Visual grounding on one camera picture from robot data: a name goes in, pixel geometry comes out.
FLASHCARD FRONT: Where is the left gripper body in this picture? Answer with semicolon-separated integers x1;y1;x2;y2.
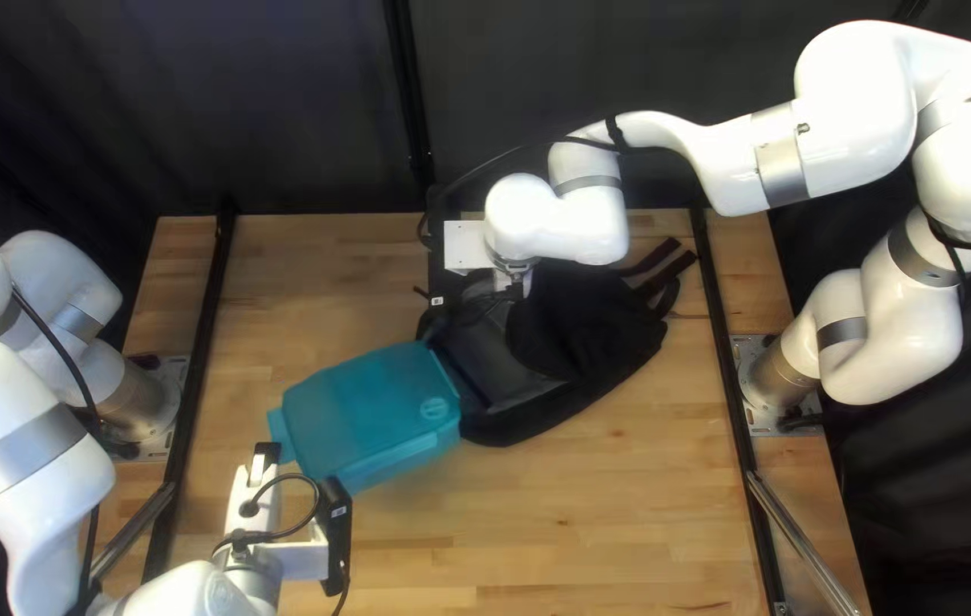
222;460;335;585

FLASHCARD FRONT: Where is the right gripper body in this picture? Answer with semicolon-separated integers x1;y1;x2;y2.
443;220;536;299

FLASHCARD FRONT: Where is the translucent teal lunch box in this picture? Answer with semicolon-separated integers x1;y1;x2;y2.
266;339;463;498

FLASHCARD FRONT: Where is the black backpack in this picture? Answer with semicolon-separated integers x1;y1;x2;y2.
414;237;702;449

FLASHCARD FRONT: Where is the silver mounting plate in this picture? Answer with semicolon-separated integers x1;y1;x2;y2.
107;351;192;465
728;333;826;438

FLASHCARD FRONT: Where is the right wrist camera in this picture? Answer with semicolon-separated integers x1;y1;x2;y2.
422;183;454;314

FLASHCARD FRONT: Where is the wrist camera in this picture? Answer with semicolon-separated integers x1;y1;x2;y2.
422;183;454;314
318;476;356;598

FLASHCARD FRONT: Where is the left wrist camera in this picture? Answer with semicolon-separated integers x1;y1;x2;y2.
318;476;356;598

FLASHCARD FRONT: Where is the black frame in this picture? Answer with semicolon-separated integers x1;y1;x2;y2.
87;0;924;616

